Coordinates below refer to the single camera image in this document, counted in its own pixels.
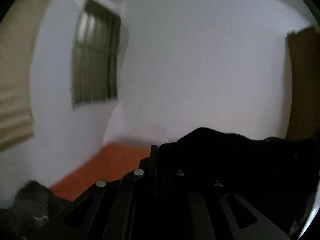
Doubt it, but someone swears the black t-shirt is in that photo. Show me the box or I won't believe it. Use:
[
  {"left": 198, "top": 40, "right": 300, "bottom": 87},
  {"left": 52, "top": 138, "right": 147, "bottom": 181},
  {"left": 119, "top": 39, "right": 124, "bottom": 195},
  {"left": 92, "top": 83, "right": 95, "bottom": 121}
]
[{"left": 150, "top": 127, "right": 320, "bottom": 205}]

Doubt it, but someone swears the orange fleece bed blanket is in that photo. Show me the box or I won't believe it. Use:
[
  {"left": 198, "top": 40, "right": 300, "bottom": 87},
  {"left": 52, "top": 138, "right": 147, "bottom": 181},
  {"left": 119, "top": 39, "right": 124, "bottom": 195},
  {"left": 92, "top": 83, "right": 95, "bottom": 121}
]
[{"left": 49, "top": 142, "right": 151, "bottom": 202}]

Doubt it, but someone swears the dark green garment pile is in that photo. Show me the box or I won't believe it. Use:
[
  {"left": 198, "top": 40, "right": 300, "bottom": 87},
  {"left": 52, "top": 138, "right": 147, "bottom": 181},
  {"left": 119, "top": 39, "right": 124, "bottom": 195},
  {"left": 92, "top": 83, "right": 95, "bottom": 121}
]
[{"left": 1, "top": 180, "right": 71, "bottom": 239}]

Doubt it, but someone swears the dark wooden door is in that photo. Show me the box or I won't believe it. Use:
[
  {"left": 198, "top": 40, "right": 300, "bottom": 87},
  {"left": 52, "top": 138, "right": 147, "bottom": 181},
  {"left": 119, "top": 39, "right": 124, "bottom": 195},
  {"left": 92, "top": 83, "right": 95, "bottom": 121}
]
[{"left": 286, "top": 27, "right": 319, "bottom": 140}]

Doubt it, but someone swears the barred window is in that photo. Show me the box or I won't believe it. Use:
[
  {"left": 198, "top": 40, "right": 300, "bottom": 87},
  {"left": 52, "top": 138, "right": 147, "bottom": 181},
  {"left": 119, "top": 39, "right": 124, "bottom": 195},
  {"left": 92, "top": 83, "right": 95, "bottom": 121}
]
[{"left": 72, "top": 0, "right": 121, "bottom": 107}]

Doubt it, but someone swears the beige curtain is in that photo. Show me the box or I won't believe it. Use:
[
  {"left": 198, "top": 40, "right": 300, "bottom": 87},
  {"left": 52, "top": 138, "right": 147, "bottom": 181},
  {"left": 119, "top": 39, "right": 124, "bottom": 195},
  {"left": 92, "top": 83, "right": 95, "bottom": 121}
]
[{"left": 1, "top": 0, "right": 51, "bottom": 151}]

